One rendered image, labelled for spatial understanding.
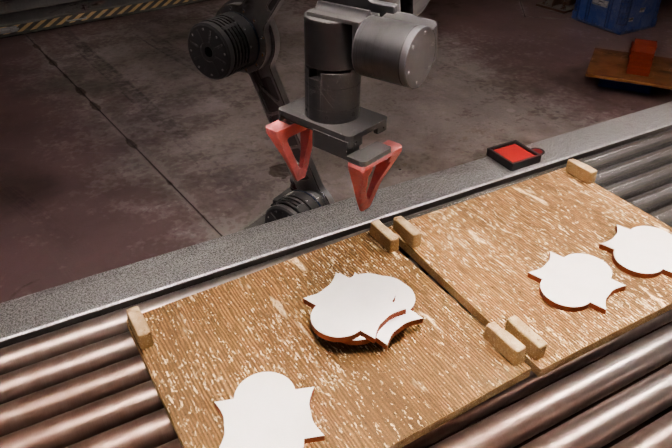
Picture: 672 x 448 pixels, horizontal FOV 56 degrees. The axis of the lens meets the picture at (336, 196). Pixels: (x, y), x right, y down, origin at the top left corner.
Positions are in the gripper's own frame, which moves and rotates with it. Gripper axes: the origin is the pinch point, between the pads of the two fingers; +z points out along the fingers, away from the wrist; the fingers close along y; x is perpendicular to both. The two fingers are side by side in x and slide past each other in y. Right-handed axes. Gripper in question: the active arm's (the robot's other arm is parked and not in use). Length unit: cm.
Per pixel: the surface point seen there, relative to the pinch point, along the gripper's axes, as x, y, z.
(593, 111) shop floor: -302, 65, 111
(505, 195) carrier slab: -46, -1, 22
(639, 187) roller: -69, -17, 24
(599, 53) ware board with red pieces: -364, 89, 98
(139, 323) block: 16.5, 18.2, 20.6
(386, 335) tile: -2.4, -7.3, 19.9
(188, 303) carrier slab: 8.3, 19.1, 23.1
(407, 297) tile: -10.0, -5.2, 19.8
